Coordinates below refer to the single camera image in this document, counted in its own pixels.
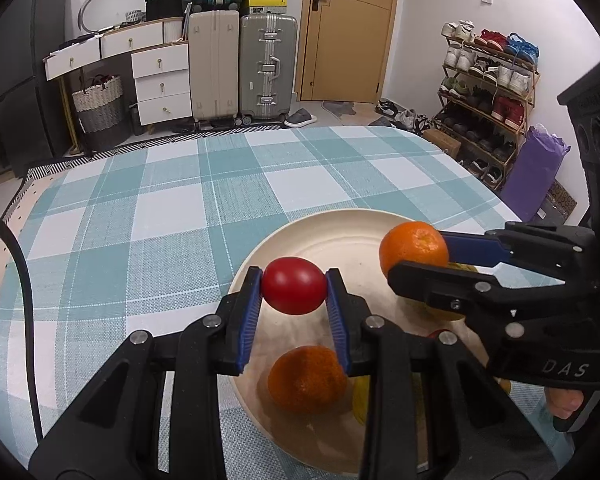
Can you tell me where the white desk with drawers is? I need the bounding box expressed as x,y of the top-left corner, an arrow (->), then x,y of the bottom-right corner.
43,17 -> 193,128

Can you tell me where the yellow black shoe box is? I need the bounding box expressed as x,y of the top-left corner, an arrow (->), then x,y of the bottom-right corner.
245,0 -> 287,16

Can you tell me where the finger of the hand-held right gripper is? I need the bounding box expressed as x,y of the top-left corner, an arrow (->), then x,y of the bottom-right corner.
437,222 -> 597,282
387,260 -> 563,341

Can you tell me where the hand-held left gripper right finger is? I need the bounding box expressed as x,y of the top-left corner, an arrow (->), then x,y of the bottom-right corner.
324,268 -> 576,480

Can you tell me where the shoe rack with shoes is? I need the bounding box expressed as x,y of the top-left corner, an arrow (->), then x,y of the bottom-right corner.
432,20 -> 541,191

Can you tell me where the pile of shoes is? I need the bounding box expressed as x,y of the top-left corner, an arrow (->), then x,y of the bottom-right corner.
369,99 -> 433,135

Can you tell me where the orange tangerine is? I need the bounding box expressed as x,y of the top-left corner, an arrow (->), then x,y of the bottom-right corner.
379,221 -> 451,293
268,345 -> 348,415

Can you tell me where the brown cardboard box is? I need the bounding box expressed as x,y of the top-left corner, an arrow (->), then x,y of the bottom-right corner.
422,128 -> 462,158

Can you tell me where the teal checked tablecloth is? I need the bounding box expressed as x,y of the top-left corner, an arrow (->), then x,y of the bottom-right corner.
0,125 -> 576,480

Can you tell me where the purple bag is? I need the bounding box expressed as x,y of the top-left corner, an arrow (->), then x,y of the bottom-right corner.
500,125 -> 571,221

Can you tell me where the beige suitcase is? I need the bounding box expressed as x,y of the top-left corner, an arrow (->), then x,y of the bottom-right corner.
187,10 -> 241,128

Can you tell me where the grey slipper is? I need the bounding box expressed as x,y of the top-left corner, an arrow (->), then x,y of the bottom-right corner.
284,108 -> 317,128

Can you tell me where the small yellow-green guava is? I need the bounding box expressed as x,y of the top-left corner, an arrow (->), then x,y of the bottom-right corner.
352,372 -> 426,428

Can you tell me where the patterned flat box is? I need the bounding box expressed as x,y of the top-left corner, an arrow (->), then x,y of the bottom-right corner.
537,180 -> 578,223

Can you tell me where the large red tomato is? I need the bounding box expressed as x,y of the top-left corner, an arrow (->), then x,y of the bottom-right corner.
261,257 -> 327,316

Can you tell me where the black storage box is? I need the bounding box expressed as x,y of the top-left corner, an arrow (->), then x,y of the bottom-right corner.
145,0 -> 185,22

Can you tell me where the silver suitcase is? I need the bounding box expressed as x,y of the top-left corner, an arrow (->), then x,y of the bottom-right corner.
239,14 -> 299,123

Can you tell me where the dark grey fridge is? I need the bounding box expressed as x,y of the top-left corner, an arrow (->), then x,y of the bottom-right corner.
0,0 -> 68,186

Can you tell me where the person's right hand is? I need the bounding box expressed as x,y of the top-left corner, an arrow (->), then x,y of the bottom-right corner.
544,387 -> 586,421

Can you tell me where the curved metal frame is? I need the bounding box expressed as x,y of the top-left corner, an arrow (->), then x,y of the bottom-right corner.
78,0 -> 153,36

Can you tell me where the black cable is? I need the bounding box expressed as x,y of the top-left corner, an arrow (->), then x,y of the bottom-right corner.
0,200 -> 46,441

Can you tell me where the cream round plate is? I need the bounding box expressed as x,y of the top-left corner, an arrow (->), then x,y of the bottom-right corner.
227,208 -> 511,476

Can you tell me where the woven basket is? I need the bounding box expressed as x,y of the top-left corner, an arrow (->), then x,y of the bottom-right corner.
71,74 -> 126,148

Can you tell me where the wooden door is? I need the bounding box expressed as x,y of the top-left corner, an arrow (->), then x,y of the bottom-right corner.
294,0 -> 402,103

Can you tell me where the large yellow-green guava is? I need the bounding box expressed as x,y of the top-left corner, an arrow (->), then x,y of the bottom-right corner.
415,260 -> 481,322

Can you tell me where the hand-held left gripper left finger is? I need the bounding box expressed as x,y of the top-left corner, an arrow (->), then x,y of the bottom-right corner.
27,266 -> 265,480

